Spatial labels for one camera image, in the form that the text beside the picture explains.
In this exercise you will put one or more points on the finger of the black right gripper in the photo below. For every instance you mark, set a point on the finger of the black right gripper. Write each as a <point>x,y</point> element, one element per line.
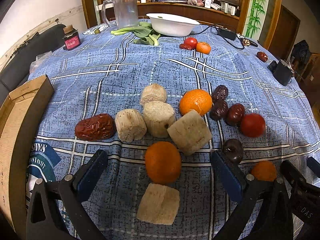
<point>304,199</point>
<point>314,166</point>

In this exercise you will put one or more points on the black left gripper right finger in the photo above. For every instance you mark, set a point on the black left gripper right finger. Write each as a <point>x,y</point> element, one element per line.
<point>274,219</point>

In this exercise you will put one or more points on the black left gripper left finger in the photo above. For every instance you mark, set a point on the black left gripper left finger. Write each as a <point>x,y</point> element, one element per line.
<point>44,220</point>

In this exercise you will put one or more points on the small orange tangerine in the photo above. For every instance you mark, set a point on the small orange tangerine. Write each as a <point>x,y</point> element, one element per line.
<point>264,170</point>

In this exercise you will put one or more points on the red tomato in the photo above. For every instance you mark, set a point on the red tomato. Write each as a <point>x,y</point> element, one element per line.
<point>252,125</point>
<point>191,41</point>

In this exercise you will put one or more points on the dark purple date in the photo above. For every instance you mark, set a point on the dark purple date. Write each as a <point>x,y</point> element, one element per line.
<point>234,151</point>

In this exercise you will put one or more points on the brown glossy date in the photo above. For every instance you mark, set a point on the brown glossy date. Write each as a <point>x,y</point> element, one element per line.
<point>235,114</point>

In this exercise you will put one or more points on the large red date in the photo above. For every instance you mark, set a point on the large red date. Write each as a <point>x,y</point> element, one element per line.
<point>101,126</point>

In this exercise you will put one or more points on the beige sugarcane block front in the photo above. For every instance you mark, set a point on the beige sugarcane block front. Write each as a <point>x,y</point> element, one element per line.
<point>159,205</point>

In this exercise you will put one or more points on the beige sugarcane block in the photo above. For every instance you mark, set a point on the beige sugarcane block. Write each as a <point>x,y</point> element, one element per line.
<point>159,205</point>
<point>190,133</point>

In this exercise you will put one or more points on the orange tangerine front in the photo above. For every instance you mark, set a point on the orange tangerine front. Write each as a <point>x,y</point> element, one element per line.
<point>163,163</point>

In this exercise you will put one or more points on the beige sugarcane chunk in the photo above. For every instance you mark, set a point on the beige sugarcane chunk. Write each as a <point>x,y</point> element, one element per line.
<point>153,92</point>
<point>130,125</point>
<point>158,116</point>

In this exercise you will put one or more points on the blue white printed bag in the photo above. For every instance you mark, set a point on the blue white printed bag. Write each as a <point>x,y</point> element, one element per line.
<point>41,164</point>

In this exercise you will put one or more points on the brown cardboard box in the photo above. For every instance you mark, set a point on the brown cardboard box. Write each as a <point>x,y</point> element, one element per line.
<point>21,114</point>

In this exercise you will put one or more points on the dark date lower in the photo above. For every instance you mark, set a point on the dark date lower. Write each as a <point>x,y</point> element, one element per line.
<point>219,110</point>

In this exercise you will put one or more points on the dark date upper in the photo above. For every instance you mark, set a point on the dark date upper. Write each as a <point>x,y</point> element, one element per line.
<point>220,93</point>

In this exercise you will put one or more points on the red date table edge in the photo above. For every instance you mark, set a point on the red date table edge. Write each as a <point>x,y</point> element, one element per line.
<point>262,56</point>

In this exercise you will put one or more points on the key bundle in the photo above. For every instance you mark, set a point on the key bundle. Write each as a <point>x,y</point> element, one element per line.
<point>246,42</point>

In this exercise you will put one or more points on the black sofa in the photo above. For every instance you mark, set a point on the black sofa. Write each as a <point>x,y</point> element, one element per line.
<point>17,70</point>

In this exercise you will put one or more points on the clear plastic bag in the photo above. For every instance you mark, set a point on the clear plastic bag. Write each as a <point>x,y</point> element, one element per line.
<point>38,61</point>

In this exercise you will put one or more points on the black power adapter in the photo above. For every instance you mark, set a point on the black power adapter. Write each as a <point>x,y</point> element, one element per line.
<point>225,33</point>

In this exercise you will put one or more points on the blue plaid tablecloth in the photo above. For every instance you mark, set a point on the blue plaid tablecloth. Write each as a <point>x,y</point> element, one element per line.
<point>108,73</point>

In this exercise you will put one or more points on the beige sugarcane chunk back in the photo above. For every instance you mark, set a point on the beige sugarcane chunk back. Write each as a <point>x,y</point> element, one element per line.
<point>153,92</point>

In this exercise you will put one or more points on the small red date far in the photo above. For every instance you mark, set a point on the small red date far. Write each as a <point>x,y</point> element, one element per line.
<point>185,46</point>

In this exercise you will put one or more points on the dark jar pink label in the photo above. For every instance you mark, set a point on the dark jar pink label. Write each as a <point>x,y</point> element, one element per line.
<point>71,37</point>

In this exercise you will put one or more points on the white plastic basin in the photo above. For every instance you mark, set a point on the white plastic basin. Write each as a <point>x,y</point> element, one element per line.
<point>172,25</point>

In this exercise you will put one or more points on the green leafy vegetable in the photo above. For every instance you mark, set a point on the green leafy vegetable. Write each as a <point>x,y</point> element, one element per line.
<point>144,33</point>

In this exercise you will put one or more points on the clear plastic pitcher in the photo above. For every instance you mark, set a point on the clear plastic pitcher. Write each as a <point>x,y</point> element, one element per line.
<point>125,11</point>

